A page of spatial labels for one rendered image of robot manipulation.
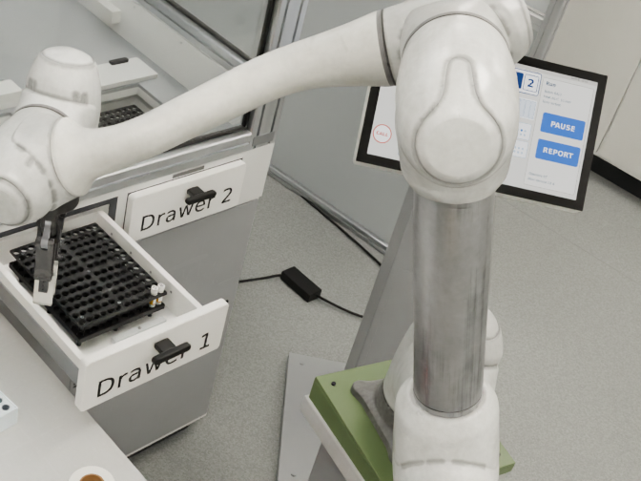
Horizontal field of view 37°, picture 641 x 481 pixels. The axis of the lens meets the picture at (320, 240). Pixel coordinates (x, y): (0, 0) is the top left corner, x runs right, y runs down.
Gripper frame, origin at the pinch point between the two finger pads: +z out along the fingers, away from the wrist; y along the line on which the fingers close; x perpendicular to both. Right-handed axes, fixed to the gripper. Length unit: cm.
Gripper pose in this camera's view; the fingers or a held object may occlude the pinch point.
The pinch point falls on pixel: (45, 282)
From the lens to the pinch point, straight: 161.9
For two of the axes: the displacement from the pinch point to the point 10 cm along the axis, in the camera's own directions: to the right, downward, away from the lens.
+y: -0.4, -6.1, 7.9
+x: -9.7, -1.7, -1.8
